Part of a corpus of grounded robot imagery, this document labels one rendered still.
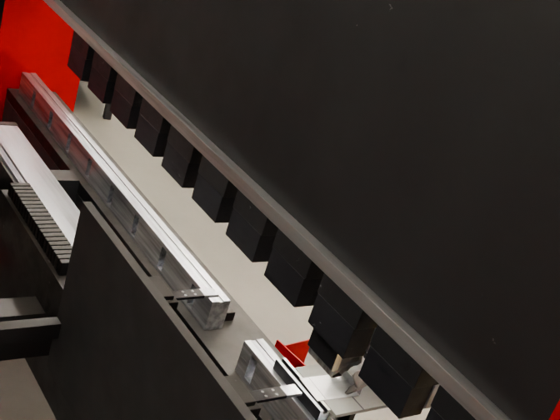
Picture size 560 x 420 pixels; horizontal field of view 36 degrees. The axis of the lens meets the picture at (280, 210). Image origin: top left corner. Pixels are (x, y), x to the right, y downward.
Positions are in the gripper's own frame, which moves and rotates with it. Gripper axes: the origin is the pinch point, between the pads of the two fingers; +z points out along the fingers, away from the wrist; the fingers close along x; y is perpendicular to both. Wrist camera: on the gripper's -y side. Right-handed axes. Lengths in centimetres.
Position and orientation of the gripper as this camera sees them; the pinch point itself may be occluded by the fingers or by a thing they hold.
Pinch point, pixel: (343, 383)
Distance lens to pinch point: 215.4
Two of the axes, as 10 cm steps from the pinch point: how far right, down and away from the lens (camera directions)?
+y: -4.4, -5.8, -6.8
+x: 4.7, 4.9, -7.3
